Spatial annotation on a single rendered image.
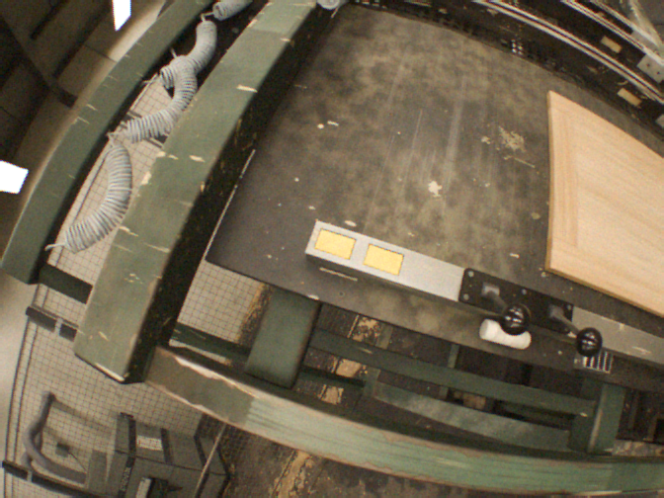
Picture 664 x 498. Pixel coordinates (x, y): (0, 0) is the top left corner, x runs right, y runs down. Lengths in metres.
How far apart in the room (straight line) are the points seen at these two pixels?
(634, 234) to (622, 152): 0.21
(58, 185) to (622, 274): 1.23
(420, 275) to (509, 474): 0.32
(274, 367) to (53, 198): 0.66
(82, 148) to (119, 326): 0.57
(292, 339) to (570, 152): 0.64
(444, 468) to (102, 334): 0.47
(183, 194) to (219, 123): 0.12
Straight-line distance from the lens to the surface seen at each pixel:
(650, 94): 1.15
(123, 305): 0.46
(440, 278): 0.48
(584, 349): 0.46
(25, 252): 0.91
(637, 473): 0.76
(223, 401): 0.45
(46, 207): 0.91
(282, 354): 0.52
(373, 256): 0.46
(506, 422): 1.18
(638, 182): 0.91
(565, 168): 0.73
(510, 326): 0.39
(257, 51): 0.62
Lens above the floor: 1.88
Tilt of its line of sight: 29 degrees down
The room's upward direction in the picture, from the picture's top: 61 degrees counter-clockwise
